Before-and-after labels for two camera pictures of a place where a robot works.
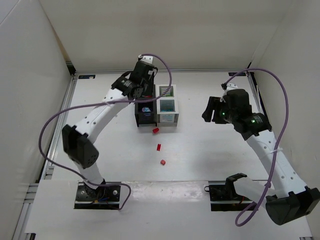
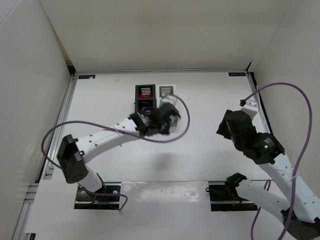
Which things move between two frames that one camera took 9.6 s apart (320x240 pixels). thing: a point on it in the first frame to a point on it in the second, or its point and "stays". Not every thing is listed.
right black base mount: [225, 198] stays
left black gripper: [144, 99] to [163, 121]
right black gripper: [215, 113] to [225, 122]
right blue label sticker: [233, 74] stays
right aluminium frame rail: [252, 78] stays
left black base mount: [105, 196] stays
